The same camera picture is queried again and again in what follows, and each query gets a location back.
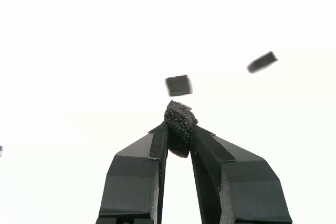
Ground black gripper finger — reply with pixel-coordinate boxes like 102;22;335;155
190;124;292;224
96;122;169;224

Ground black foam cube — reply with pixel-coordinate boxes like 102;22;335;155
164;100;200;158
165;74;194;97
246;51;279;74

